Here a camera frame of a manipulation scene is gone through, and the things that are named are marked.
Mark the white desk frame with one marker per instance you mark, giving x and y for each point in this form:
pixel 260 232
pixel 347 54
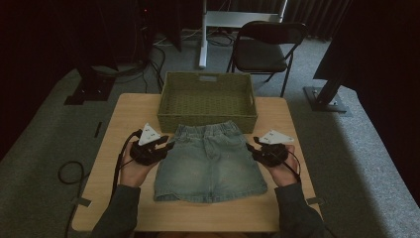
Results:
pixel 203 36

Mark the black tape strip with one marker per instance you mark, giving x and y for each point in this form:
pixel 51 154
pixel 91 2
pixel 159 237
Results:
pixel 98 129

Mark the black folding chair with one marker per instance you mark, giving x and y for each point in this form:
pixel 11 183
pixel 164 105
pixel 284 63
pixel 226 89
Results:
pixel 259 54

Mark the light blue denim skirt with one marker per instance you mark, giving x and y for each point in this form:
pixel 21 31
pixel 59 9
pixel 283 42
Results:
pixel 208 165

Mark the green woven basket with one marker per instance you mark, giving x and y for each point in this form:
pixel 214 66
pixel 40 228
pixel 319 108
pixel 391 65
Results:
pixel 204 95

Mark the black slanted stand with base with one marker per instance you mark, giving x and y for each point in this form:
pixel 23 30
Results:
pixel 327 99

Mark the grey tape piece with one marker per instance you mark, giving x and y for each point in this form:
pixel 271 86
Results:
pixel 82 201
pixel 315 201

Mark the dark curtain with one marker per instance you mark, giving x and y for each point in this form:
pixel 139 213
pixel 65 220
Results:
pixel 313 16

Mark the person's right hand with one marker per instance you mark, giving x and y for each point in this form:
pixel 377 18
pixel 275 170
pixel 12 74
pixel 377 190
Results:
pixel 284 173

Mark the person's left hand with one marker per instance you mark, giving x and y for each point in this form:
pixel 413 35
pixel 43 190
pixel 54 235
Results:
pixel 135 172

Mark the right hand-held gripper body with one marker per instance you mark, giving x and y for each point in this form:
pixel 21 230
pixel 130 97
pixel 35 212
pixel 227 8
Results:
pixel 275 152

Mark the black stand with flat base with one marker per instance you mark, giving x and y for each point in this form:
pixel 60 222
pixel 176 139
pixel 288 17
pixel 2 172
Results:
pixel 90 89

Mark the dark equipment rack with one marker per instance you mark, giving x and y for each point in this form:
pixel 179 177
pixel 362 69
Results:
pixel 143 29

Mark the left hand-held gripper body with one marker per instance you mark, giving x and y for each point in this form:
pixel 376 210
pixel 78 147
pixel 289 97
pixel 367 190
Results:
pixel 145 153

